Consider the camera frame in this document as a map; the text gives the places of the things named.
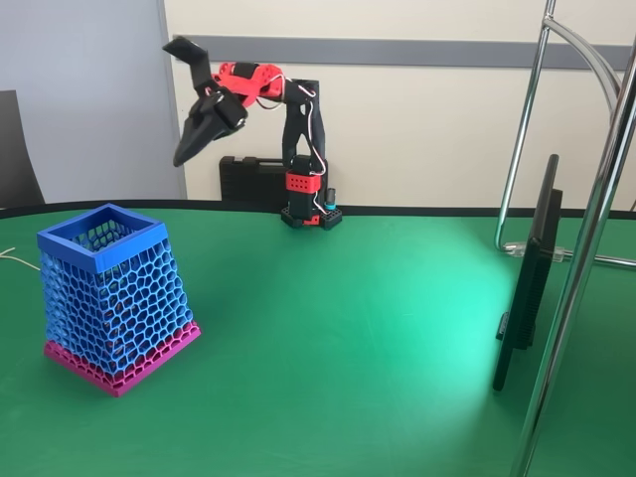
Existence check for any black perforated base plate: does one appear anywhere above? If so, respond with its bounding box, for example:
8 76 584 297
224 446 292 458
279 205 345 232

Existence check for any red white servo cable loop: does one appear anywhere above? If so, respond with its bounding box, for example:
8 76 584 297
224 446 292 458
254 73 290 112

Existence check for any chrome tube stand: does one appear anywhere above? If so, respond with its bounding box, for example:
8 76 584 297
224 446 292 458
494 0 636 477

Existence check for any blue and magenta mesh basket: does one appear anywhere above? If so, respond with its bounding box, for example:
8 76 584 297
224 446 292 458
37 202 204 398

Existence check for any grey wall rail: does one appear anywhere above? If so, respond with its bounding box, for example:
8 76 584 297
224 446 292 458
172 34 635 72

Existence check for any green cloth mat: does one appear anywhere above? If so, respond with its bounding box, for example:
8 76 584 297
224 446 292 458
0 198 636 477

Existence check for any black chair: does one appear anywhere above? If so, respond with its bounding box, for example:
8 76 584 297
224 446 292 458
0 89 47 211

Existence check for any black plastic tool case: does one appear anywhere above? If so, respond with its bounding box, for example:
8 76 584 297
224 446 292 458
219 155 290 203

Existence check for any clear plastic clip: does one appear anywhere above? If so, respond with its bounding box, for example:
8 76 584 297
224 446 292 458
505 240 568 261

